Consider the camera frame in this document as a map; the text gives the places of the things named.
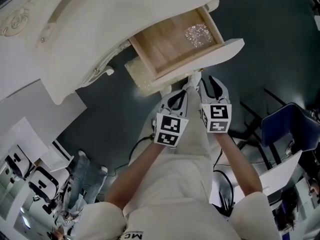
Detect white flat board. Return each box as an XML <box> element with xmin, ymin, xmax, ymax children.
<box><xmin>233</xmin><ymin>150</ymin><xmax>303</xmax><ymax>205</ymax></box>

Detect white black-faced device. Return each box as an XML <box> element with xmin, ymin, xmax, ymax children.
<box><xmin>27</xmin><ymin>165</ymin><xmax>61</xmax><ymax>202</ymax></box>
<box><xmin>4</xmin><ymin>144</ymin><xmax>35</xmax><ymax>180</ymax></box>

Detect person's left forearm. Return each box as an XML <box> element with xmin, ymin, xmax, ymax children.
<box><xmin>104</xmin><ymin>141</ymin><xmax>171</xmax><ymax>211</ymax></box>

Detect crumpled clear plastic wrap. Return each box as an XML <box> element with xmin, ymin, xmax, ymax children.
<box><xmin>185</xmin><ymin>23</ymin><xmax>214</xmax><ymax>48</ymax></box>

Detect cream padded stool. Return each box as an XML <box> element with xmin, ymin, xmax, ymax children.
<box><xmin>124</xmin><ymin>57</ymin><xmax>190</xmax><ymax>98</ymax></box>

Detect person's right forearm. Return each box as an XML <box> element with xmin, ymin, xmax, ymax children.
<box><xmin>214</xmin><ymin>132</ymin><xmax>264</xmax><ymax>197</ymax></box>

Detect blue chair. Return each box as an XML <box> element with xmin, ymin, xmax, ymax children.
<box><xmin>261</xmin><ymin>102</ymin><xmax>320</xmax><ymax>152</ymax></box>

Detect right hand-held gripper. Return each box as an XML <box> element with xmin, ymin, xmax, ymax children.
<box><xmin>198</xmin><ymin>75</ymin><xmax>233</xmax><ymax>134</ymax></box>

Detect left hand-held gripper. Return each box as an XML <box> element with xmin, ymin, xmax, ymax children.
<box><xmin>152</xmin><ymin>89</ymin><xmax>190</xmax><ymax>148</ymax></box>

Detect white shelf cabinet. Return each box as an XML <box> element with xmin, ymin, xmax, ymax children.
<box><xmin>0</xmin><ymin>116</ymin><xmax>75</xmax><ymax>176</ymax></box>

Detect person's white shirt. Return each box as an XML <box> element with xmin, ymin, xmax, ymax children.
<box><xmin>79</xmin><ymin>153</ymin><xmax>281</xmax><ymax>240</ymax></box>

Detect black metal frame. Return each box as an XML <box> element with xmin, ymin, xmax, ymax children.
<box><xmin>228</xmin><ymin>87</ymin><xmax>288</xmax><ymax>165</ymax></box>

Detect wooden drawer with white front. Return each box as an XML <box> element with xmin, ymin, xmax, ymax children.
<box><xmin>128</xmin><ymin>5</ymin><xmax>245</xmax><ymax>92</ymax></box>

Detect person's white shoe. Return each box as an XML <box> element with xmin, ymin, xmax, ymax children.
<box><xmin>186</xmin><ymin>72</ymin><xmax>202</xmax><ymax>90</ymax></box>

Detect person's beige trousers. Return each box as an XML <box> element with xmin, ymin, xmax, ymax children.
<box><xmin>138</xmin><ymin>87</ymin><xmax>216</xmax><ymax>160</ymax></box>

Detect white ornate dressing table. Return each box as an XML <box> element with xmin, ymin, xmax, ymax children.
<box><xmin>0</xmin><ymin>0</ymin><xmax>241</xmax><ymax>107</ymax></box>

